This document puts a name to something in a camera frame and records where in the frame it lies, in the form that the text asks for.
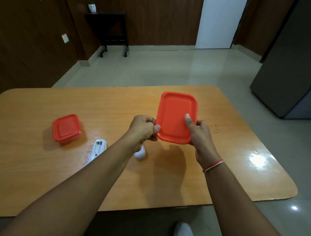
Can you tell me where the person's right hand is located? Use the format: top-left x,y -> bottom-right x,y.
185,113 -> 222,168

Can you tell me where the person's left hand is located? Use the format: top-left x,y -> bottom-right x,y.
127,115 -> 161,149

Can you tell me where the orange rectangular container lid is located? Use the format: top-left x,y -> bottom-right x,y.
155,92 -> 198,145

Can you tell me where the person's right forearm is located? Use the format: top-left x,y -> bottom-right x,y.
204,162 -> 282,236

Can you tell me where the person's left forearm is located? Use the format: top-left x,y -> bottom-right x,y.
0,132 -> 142,236

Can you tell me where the white battery cover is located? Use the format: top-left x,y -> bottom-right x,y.
134,145 -> 147,160

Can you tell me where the red and white wrist thread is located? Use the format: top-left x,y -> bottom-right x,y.
203,159 -> 225,173

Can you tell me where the white remote control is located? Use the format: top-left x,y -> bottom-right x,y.
87,139 -> 107,165

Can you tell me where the small orange lidded container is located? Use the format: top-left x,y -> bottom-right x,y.
52,114 -> 82,143

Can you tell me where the white door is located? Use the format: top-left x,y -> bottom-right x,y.
195,0 -> 248,49

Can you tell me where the person's white shoe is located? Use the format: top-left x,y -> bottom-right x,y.
174,222 -> 194,236

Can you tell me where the dark wooden side table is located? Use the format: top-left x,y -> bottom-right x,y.
84,11 -> 129,58

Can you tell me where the grey refrigerator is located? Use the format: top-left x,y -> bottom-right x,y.
249,0 -> 311,119

